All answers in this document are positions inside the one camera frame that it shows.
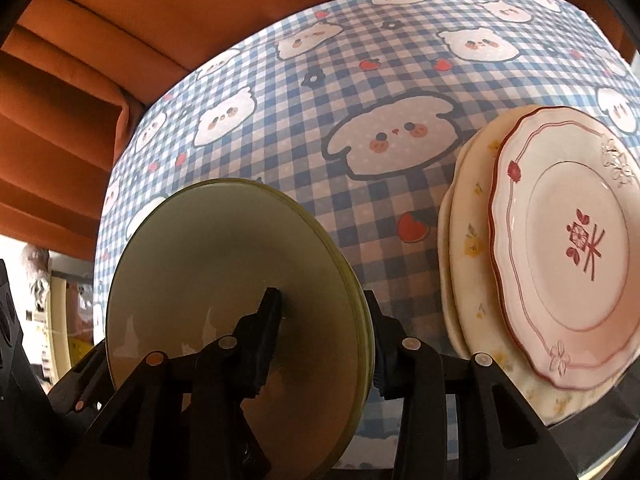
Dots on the orange curtain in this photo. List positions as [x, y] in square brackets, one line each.
[100, 60]

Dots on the red-rimmed white plate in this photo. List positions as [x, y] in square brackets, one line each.
[565, 240]

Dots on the scalloped yellow floral plate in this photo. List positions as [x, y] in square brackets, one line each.
[472, 240]

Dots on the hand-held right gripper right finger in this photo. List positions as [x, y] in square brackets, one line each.
[385, 360]

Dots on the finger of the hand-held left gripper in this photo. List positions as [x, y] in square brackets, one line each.
[85, 377]

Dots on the cluttered shelf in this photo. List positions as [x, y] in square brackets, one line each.
[60, 300]

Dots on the blue checkered cartoon tablecloth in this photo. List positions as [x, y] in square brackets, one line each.
[310, 125]

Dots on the round yellow floral plate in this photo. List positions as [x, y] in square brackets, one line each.
[444, 260]

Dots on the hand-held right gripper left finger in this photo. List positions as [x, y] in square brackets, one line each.
[267, 332]

